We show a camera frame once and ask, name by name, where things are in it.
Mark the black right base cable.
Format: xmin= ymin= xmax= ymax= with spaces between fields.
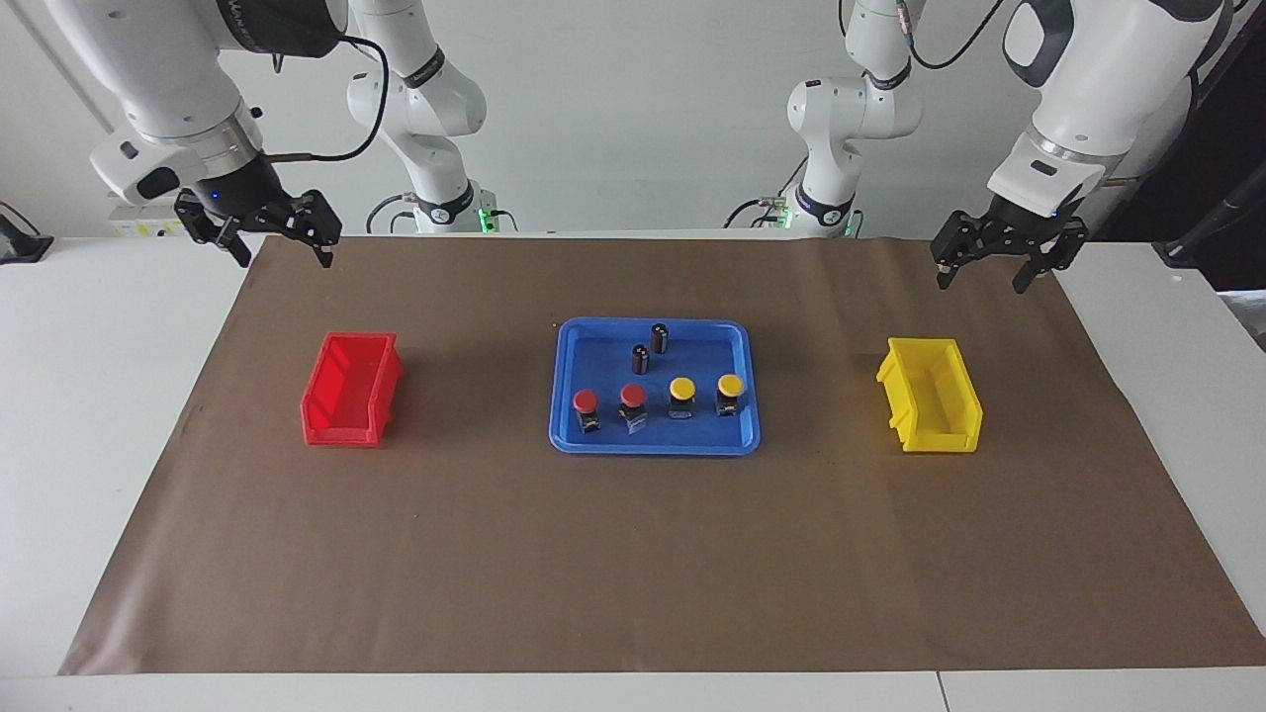
xmin=364 ymin=193 xmax=416 ymax=235

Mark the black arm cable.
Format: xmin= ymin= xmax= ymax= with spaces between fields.
xmin=259 ymin=35 xmax=391 ymax=164
xmin=895 ymin=0 xmax=1006 ymax=71

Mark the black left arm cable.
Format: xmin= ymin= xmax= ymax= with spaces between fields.
xmin=895 ymin=0 xmax=1006 ymax=71

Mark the black device at table edge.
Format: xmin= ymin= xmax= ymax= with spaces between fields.
xmin=0 ymin=202 xmax=55 ymax=265

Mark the yellow plastic bin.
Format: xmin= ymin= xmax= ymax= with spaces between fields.
xmin=876 ymin=337 xmax=984 ymax=454

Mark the white wall socket box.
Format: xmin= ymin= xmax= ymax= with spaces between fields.
xmin=107 ymin=198 xmax=204 ymax=238

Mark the black stand bar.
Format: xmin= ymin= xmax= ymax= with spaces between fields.
xmin=1155 ymin=163 xmax=1266 ymax=270

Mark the black left base cable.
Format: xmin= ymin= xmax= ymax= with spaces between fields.
xmin=724 ymin=158 xmax=807 ymax=230

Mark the blue plastic tray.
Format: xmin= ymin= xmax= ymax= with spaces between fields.
xmin=549 ymin=317 xmax=762 ymax=456

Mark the brown paper mat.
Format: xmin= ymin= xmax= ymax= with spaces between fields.
xmin=57 ymin=235 xmax=1266 ymax=676

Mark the red plastic bin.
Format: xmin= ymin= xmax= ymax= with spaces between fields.
xmin=301 ymin=331 xmax=405 ymax=448

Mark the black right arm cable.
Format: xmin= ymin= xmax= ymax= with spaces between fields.
xmin=259 ymin=35 xmax=391 ymax=164

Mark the black base cable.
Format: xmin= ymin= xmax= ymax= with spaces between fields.
xmin=364 ymin=193 xmax=416 ymax=235
xmin=724 ymin=158 xmax=807 ymax=230

